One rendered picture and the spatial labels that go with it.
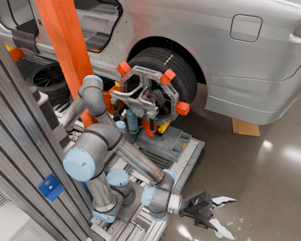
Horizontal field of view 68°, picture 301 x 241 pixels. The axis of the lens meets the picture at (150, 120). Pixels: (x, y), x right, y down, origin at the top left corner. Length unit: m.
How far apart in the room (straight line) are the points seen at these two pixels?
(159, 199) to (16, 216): 0.55
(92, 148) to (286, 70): 1.26
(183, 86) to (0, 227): 1.37
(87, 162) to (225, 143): 2.12
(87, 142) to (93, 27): 2.66
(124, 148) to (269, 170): 1.96
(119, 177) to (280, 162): 1.95
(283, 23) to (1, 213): 1.61
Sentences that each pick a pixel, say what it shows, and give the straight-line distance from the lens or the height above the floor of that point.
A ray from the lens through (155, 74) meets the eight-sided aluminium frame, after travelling 1.71.
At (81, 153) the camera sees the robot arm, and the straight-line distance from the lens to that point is 0.80.
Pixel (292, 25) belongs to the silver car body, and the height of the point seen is 1.53.
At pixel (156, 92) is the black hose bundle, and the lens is 1.65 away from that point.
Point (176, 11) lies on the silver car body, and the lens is 1.66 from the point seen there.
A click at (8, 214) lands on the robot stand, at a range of 1.08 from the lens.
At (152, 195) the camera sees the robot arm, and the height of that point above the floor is 1.25.
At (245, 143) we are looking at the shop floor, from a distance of 2.80.
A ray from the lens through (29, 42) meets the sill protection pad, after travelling 3.17.
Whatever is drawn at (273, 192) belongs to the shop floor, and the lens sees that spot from 2.53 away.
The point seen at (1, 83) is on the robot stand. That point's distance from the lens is 0.77.
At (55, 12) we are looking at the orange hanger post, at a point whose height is 1.61.
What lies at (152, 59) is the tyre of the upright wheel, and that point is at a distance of 1.77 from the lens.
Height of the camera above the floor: 2.07
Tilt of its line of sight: 45 degrees down
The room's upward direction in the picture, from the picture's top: 5 degrees counter-clockwise
